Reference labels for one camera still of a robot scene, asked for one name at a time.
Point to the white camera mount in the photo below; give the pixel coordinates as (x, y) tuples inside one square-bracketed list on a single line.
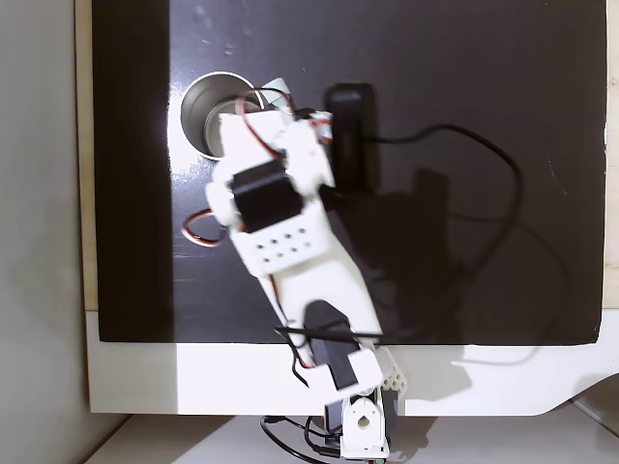
[(309, 159)]

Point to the black table mat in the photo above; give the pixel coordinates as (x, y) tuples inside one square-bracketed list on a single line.
[(435, 72)]

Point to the black camera box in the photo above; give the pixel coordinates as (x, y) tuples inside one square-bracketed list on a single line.
[(350, 145)]

